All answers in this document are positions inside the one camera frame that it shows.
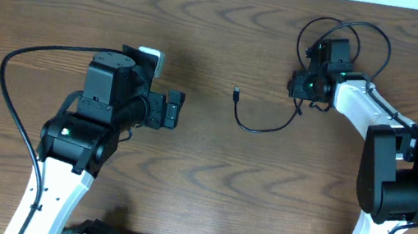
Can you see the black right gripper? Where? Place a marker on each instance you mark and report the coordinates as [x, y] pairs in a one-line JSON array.
[[295, 84]]

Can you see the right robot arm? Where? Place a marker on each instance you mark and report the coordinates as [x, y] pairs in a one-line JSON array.
[[387, 181]]

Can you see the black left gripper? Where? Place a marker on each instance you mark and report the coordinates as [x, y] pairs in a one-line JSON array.
[[156, 117]]

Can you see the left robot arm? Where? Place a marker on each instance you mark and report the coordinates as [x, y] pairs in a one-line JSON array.
[[85, 132]]

